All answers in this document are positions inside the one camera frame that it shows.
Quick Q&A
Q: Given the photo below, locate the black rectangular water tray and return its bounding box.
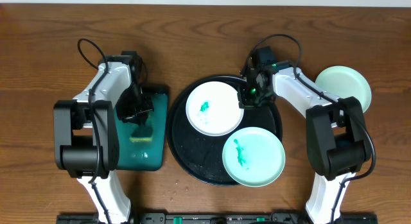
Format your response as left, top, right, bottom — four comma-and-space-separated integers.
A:
114, 85, 168, 171

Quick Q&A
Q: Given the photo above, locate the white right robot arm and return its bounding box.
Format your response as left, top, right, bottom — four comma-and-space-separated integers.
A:
238, 62, 376, 223

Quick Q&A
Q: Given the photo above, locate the green yellow sponge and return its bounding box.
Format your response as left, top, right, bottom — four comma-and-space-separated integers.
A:
129, 117, 153, 142

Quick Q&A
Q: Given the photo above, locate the mint green plate front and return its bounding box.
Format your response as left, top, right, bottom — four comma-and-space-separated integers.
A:
222, 127, 286, 187

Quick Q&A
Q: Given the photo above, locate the white pink plate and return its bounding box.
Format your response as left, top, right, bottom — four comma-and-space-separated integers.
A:
186, 81, 244, 137

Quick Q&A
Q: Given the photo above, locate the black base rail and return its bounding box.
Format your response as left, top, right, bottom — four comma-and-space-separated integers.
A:
56, 212, 378, 224

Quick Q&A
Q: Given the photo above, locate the mint green plate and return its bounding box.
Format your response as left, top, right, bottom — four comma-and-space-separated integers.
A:
315, 65, 372, 112
222, 127, 286, 187

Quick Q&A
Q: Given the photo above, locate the round black serving tray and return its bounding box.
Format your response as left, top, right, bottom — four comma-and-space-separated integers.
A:
166, 75, 283, 186

